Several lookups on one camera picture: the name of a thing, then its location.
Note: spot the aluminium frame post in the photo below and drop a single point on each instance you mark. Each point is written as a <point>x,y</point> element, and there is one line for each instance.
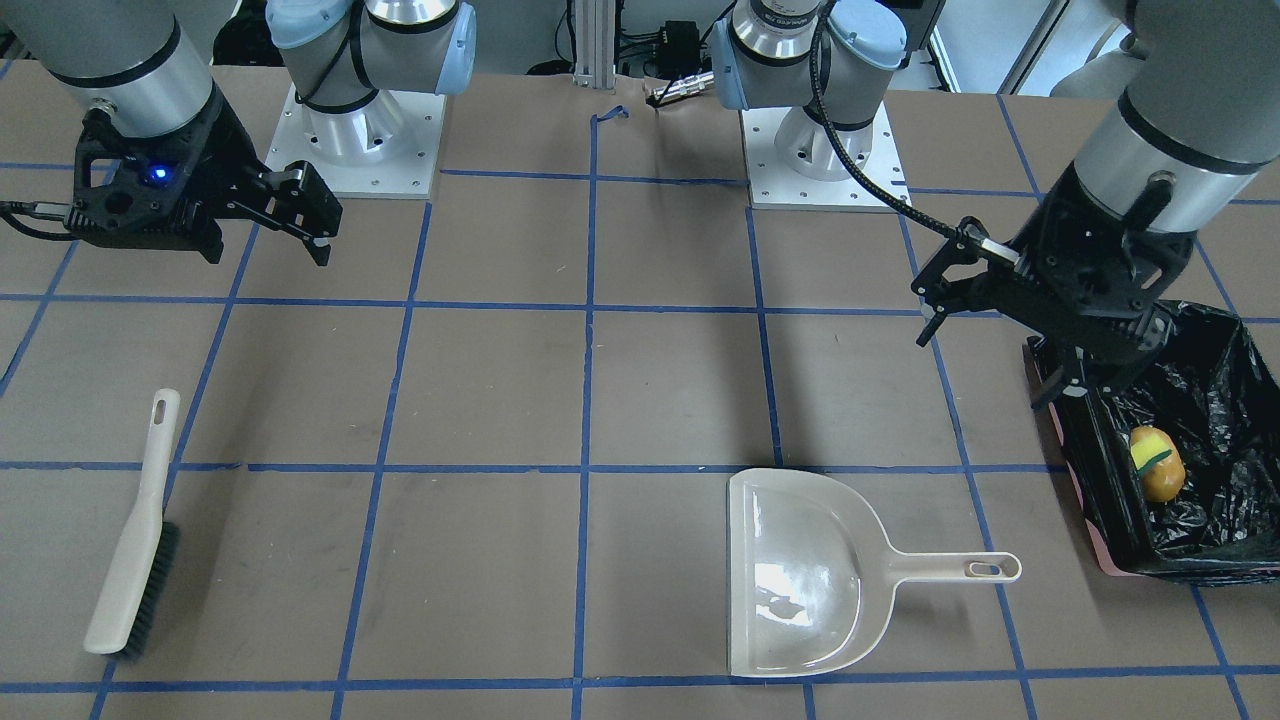
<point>594,39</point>

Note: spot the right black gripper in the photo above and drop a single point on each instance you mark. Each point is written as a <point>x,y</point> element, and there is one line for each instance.
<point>222,158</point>

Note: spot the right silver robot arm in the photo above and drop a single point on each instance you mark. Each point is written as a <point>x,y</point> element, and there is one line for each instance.
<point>136,57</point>

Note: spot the beige hand brush black bristles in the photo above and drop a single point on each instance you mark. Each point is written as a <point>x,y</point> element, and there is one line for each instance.
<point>145,549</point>

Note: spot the beige plastic dustpan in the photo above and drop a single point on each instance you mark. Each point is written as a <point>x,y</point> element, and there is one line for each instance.
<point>813,575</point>

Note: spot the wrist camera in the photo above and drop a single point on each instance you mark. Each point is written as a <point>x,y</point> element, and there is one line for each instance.
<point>1137,340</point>
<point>128,194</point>

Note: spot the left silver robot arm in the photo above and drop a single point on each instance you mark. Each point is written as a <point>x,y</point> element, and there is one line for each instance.
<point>1192,127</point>

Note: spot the yellow green sponge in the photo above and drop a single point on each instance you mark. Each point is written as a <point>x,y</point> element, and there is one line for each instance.
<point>1148,447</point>

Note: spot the black bag lined bin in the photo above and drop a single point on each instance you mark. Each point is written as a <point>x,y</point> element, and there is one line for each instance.
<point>1213,395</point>

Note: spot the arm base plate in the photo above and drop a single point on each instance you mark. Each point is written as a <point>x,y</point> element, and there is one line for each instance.
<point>387,150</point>
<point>792,166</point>

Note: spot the brown potato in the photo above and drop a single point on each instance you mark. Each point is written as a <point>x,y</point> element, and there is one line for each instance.
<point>1164,483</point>

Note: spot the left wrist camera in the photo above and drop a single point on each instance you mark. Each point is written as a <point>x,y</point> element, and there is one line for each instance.
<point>1137,340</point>

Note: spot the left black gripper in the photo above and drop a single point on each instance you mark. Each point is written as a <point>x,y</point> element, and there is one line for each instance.
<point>1052,232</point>

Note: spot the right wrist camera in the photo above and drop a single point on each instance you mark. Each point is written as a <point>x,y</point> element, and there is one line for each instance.
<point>128,194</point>

